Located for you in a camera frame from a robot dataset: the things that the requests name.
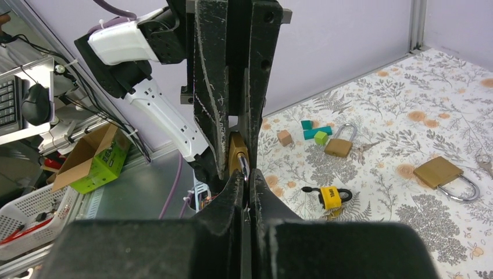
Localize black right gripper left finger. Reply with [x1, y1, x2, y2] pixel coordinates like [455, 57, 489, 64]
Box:
[39, 171, 244, 278]

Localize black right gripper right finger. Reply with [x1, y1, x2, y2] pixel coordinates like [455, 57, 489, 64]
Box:
[249, 169, 438, 278]

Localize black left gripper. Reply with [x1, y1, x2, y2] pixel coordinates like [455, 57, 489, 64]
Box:
[165, 1, 292, 180]

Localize yellow black padlock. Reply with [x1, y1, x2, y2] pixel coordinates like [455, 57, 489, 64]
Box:
[301, 186, 353, 221]

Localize small brass padlock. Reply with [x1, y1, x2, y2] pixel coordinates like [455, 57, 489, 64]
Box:
[228, 131, 251, 183]

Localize large brass padlock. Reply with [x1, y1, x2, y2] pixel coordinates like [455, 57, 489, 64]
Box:
[324, 123, 358, 158]

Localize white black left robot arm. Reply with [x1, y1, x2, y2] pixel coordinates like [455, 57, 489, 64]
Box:
[75, 1, 292, 186]

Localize wooden cube block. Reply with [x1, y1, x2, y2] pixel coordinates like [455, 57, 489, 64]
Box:
[277, 130, 293, 147]

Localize teal long block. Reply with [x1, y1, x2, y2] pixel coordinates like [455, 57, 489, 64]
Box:
[303, 126, 333, 140]

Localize teal small block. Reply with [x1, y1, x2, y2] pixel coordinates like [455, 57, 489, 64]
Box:
[301, 120, 313, 131]

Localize cardboard box green label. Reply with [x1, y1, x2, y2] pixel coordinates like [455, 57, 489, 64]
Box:
[51, 124, 130, 194]

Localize floral patterned mat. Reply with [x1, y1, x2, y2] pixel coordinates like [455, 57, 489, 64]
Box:
[258, 49, 492, 278]

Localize white plastic basket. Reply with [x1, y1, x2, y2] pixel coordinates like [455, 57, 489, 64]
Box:
[1, 184, 78, 261]

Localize black computer mouse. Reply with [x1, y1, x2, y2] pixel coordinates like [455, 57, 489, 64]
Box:
[21, 83, 51, 126]

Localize black keyboard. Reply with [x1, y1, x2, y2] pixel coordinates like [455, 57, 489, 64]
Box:
[1, 75, 24, 135]

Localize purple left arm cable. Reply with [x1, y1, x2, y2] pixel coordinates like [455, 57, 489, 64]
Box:
[86, 0, 194, 220]

